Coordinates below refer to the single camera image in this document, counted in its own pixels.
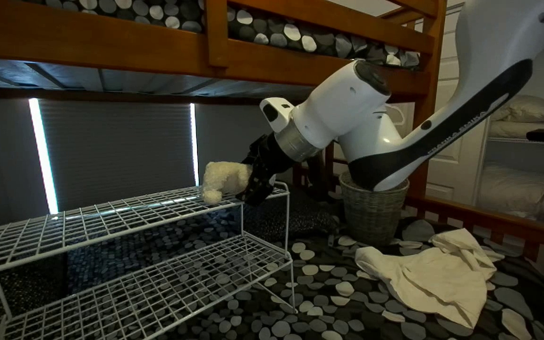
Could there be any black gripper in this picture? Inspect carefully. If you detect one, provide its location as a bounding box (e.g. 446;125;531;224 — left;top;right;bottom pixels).
240;131;301;208

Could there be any white plush bear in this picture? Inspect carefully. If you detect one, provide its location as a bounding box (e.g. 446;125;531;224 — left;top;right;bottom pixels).
199;159;255;207

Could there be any grey window blind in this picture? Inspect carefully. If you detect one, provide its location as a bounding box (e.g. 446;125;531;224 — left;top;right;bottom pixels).
34;97;197;214
195;101;287;186
0;97;49;227

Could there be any woven wicker basket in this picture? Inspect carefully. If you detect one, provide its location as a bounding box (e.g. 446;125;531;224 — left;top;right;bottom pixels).
337;173;412;250

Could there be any polka dot bedspread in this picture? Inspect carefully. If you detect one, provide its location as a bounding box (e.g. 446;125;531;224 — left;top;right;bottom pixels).
0;195;544;340

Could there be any polka dot bunk mattress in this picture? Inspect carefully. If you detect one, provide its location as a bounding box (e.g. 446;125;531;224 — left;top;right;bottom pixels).
38;0;425;71

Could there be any white plastic clothes hanger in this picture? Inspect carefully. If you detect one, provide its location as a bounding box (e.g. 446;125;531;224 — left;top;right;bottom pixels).
382;103;418;139

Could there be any cream cloth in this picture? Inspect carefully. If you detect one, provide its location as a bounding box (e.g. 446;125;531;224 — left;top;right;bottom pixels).
354;227;499;331

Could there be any white bedding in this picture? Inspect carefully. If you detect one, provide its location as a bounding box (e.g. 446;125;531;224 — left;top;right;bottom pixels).
476;165;544;224

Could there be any white pillow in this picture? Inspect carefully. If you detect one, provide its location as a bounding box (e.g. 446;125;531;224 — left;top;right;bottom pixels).
497;93;544;125

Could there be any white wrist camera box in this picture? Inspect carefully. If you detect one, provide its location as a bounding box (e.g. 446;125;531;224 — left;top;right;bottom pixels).
259;95;297;137

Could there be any white wire shelf rack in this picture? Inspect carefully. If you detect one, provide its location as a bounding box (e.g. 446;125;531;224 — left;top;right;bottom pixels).
0;178;299;340

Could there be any wooden bunk bed frame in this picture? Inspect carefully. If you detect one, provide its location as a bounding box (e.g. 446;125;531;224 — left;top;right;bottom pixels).
0;0;544;286

